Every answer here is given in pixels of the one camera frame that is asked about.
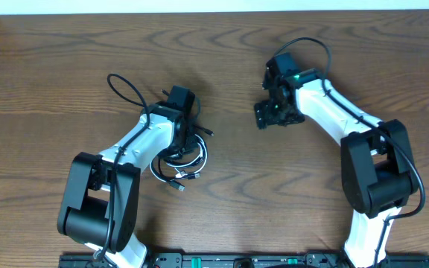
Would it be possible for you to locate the white cable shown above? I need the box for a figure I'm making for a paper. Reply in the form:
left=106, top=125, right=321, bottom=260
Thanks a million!
left=149, top=133, right=209, bottom=183

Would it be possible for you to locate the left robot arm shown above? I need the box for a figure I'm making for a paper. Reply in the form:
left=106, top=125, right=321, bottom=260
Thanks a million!
left=57, top=86, right=197, bottom=267

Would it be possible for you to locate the right camera cable black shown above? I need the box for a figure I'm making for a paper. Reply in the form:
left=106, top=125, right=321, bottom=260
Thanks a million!
left=272, top=36, right=427, bottom=268

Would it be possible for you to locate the camera cable black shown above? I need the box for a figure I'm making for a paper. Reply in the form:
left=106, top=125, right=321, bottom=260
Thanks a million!
left=93, top=73, right=150, bottom=262
left=272, top=36, right=427, bottom=268

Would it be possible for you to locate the left camera cable black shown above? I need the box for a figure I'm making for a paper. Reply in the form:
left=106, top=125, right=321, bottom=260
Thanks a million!
left=93, top=73, right=150, bottom=262

